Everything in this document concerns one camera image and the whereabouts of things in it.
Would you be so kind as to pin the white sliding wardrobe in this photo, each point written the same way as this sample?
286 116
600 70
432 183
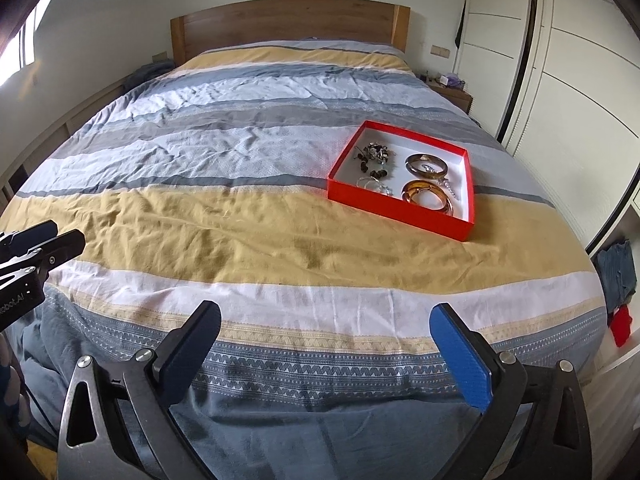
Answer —
560 70

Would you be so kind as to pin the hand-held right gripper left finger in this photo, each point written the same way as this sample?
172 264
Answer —
190 355

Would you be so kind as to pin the wall switch plate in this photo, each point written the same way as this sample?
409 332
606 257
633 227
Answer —
440 51
160 55

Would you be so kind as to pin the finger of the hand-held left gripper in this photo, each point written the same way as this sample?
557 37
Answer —
27 237
57 250

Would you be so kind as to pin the wooden headboard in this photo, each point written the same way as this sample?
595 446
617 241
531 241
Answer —
285 22

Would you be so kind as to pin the window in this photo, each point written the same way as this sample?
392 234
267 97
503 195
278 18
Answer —
22 35

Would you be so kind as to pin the folded blue jeans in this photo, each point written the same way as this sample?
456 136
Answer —
617 270

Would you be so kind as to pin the brown bangle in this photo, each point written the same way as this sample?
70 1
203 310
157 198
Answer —
425 165

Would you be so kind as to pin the red jewelry box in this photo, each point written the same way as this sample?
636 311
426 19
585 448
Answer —
405 180

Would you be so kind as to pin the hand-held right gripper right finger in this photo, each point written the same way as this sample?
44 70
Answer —
462 357

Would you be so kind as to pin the red cloth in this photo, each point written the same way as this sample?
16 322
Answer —
621 326

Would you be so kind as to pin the striped duvet bed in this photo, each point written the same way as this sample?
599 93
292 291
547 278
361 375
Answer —
280 170

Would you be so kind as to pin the small box with purple print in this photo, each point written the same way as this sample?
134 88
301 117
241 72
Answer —
448 80

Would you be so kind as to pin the wooden nightstand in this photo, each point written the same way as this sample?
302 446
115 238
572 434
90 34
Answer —
454 94

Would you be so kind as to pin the blue-grey crumpled cloth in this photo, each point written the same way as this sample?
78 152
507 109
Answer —
142 74

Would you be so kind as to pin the large silver hoop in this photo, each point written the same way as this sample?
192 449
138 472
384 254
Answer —
371 182

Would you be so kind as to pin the orange bangle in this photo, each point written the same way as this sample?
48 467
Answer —
427 196

